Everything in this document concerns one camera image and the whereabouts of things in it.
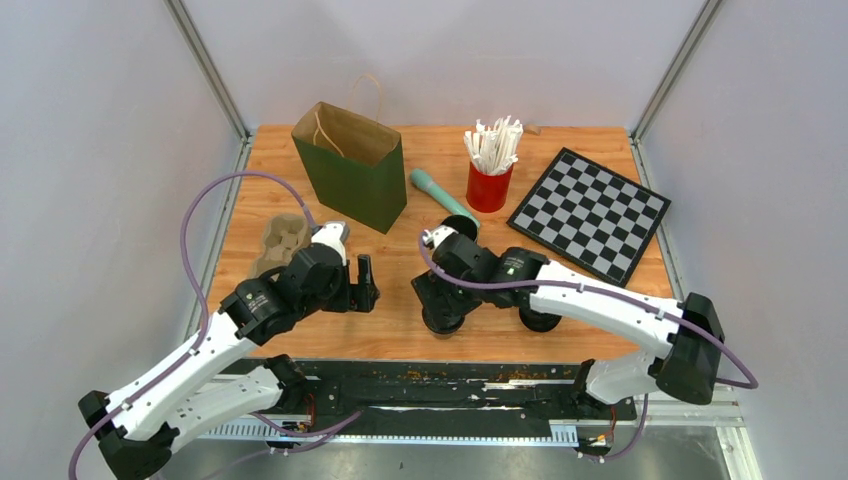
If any black white chessboard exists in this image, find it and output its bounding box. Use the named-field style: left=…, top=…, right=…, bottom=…
left=507, top=148, right=671, bottom=287

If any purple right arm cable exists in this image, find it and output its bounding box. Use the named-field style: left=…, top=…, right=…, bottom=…
left=417, top=229, right=760, bottom=391

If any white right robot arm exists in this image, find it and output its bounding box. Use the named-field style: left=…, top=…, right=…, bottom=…
left=412, top=235, right=727, bottom=418

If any white wrapped straws bundle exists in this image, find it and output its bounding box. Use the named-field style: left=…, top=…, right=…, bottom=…
left=463, top=116, right=524, bottom=176

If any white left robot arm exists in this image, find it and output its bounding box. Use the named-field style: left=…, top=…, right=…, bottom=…
left=78, top=242, right=380, bottom=479

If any grey cardboard cup carrier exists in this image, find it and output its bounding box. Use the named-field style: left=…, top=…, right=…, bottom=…
left=248, top=213, right=312, bottom=278

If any green paper bag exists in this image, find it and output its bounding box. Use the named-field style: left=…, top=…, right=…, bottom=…
left=291, top=73, right=407, bottom=234

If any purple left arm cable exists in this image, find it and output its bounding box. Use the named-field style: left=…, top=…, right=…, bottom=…
left=68, top=170, right=319, bottom=480

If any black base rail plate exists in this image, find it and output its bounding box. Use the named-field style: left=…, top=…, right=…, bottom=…
left=263, top=359, right=637, bottom=440

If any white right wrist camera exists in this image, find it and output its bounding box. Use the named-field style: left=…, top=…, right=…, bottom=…
left=421, top=225, right=457, bottom=250

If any stack of black cups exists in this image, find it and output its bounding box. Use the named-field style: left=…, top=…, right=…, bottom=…
left=441, top=214, right=479, bottom=241

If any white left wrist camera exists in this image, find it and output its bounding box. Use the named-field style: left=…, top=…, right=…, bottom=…
left=311, top=221, right=350, bottom=265

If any red cup holder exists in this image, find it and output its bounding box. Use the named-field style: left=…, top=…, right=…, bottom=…
left=466, top=163, right=513, bottom=213

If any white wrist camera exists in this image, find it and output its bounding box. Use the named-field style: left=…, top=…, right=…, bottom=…
left=311, top=221, right=350, bottom=265
left=421, top=225, right=457, bottom=250

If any teal handheld massager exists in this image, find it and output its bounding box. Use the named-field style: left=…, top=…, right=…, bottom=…
left=409, top=168, right=481, bottom=228

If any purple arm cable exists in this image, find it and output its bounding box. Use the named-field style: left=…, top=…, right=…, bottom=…
left=68, top=170, right=319, bottom=480
left=417, top=229, right=760, bottom=391

